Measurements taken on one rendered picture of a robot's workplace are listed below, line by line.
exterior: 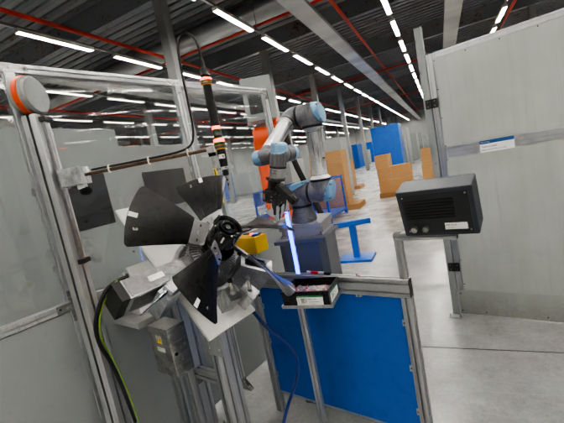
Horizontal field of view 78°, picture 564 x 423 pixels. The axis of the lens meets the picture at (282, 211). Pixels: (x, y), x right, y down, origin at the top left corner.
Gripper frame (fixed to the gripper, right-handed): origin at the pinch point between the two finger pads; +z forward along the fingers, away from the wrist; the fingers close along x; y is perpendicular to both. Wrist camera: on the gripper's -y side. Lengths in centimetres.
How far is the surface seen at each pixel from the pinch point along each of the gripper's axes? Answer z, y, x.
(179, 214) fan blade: -10.0, 13.4, 44.8
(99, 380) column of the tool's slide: 68, 44, 67
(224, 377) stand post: 58, -5, 39
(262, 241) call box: 20.2, 20.8, -14.5
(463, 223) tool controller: -14, -73, -10
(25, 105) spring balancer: -45, 76, 68
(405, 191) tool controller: -23, -52, -7
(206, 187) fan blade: -14.5, 25.1, 21.1
